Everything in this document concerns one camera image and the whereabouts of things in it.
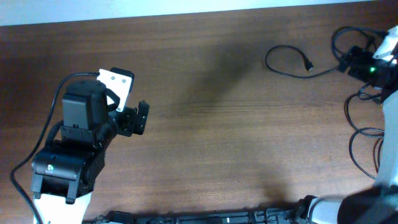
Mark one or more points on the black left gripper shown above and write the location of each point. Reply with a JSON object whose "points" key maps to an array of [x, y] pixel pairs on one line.
{"points": [[130, 125]]}

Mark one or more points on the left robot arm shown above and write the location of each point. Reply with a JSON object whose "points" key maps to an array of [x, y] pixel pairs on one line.
{"points": [[65, 170]]}

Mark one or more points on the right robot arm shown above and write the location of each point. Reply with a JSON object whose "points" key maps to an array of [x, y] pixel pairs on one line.
{"points": [[379, 203]]}

